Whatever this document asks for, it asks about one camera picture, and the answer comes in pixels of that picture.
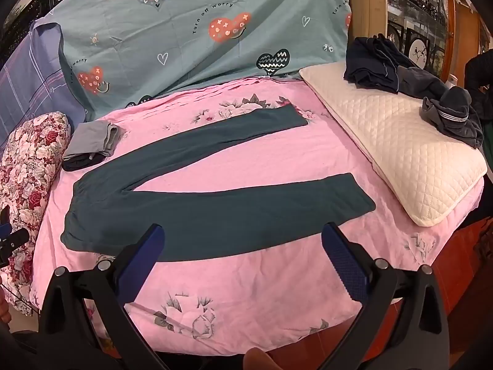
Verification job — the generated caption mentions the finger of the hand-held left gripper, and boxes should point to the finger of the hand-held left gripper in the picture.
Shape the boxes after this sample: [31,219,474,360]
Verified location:
[0,204,31,268]

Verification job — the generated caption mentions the dark cloth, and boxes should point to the dark cloth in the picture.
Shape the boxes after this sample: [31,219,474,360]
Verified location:
[464,48,493,124]

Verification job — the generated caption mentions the grey folded pants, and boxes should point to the grey folded pants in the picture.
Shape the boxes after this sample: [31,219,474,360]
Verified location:
[62,121,122,162]

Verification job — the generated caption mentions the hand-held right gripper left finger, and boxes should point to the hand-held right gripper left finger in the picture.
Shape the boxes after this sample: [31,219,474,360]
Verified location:
[39,223,171,370]

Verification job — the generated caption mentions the person's right hand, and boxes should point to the person's right hand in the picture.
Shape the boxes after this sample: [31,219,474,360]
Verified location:
[242,347,284,370]

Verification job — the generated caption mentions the white quilted pillow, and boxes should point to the white quilted pillow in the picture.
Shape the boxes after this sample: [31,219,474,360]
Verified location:
[299,61,488,227]

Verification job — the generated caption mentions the wooden door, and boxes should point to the wooden door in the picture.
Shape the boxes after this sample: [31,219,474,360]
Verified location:
[443,0,487,82]

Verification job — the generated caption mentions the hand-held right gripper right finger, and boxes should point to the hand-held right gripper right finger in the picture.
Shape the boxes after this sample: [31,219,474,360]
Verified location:
[321,221,452,370]

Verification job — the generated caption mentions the dark carved screen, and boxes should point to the dark carved screen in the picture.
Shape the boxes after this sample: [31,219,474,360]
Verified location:
[0,0,78,49]

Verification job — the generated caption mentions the teal heart-print blanket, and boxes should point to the teal heart-print blanket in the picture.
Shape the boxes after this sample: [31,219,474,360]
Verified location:
[58,0,353,122]

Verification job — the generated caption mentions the pink floral bedsheet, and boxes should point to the pink floral bedsheet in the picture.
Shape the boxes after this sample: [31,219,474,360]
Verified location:
[29,77,484,355]

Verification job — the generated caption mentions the ornate wall shelf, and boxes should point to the ornate wall shelf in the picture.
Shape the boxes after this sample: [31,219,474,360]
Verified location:
[385,0,459,81]

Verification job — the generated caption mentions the purple plaid pillow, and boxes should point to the purple plaid pillow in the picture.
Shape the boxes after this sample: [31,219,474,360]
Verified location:
[0,19,88,148]

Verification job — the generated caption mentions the black folded garment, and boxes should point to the black folded garment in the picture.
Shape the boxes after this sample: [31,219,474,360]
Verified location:
[62,153,103,173]

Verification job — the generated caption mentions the navy clothing pile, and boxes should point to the navy clothing pile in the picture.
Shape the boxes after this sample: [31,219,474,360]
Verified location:
[344,35,415,94]

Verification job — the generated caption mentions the dark teal pants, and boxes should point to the dark teal pants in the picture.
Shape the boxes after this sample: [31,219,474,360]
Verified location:
[61,105,377,263]

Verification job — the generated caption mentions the red floral pillow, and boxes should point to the red floral pillow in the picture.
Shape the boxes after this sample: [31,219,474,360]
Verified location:
[0,111,73,317]

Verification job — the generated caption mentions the wooden pillar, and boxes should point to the wooden pillar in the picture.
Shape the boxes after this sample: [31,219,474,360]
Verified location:
[348,0,390,47]

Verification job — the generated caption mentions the grey clothing pile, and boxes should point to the grey clothing pile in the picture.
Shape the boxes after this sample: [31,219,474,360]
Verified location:
[397,65,484,149]

